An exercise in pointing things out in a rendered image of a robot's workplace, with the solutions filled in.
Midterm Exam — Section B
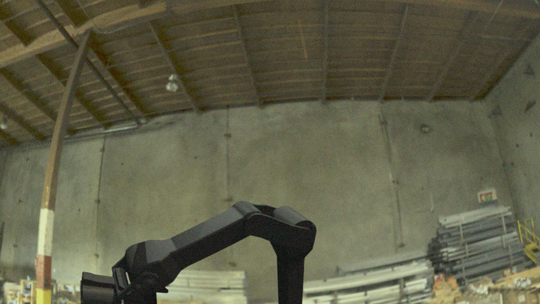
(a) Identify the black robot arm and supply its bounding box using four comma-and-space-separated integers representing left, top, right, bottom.
80, 201, 317, 304

